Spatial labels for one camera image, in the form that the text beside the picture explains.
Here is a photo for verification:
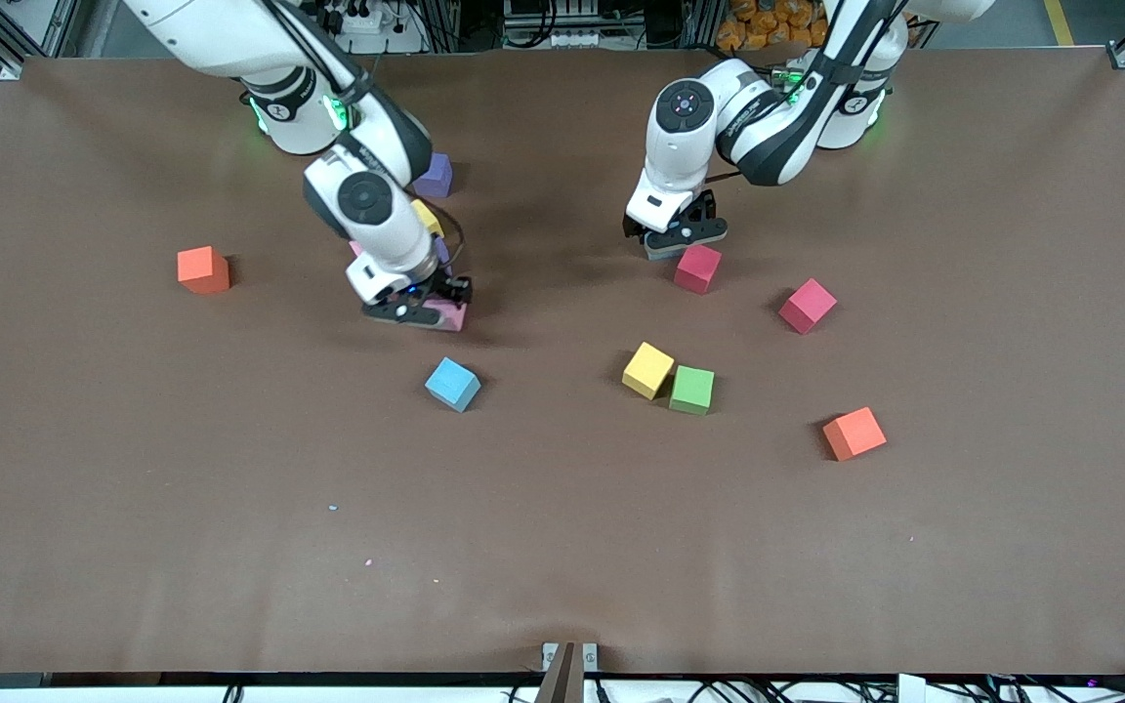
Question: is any red foam block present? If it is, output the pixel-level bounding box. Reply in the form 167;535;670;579
673;242;724;296
778;277;839;336

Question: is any green foam block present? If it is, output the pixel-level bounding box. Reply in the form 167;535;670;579
669;365;716;417

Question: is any orange foam block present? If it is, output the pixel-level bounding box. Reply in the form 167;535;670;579
177;245;231;296
822;406;889;463

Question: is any orange mesh bag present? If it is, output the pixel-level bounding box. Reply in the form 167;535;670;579
716;0;832;53

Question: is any white power strip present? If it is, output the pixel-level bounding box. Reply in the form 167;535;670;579
313;0;427;55

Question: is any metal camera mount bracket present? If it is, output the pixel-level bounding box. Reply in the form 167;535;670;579
541;641;600;703

